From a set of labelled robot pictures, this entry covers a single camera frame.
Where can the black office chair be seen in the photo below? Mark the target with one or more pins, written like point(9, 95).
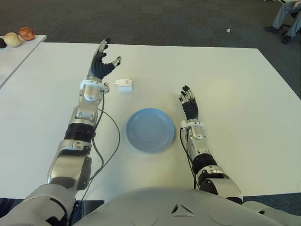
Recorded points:
point(295, 15)

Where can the reddish brown bread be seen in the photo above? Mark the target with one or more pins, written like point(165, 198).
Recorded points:
point(27, 33)

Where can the pale yellow fruit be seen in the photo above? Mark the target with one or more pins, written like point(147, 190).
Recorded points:
point(13, 40)

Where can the grey robot torso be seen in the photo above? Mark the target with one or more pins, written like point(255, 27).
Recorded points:
point(164, 207)

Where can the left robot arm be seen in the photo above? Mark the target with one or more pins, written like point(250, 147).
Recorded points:
point(88, 96)

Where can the white charger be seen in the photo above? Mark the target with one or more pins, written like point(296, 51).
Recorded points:
point(124, 87)

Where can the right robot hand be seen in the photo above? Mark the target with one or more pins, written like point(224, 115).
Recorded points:
point(191, 109)

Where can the dark purple fruit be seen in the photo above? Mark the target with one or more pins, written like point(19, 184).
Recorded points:
point(2, 43)

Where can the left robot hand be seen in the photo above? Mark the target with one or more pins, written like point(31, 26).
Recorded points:
point(100, 68)

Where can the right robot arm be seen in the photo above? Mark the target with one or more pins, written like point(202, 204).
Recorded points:
point(198, 135)

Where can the seated person in jeans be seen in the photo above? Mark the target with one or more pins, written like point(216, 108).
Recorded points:
point(282, 16)

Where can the blue plate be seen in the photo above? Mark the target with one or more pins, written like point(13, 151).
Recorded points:
point(150, 130)

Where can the white side table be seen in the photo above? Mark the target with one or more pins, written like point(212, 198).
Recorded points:
point(21, 51)

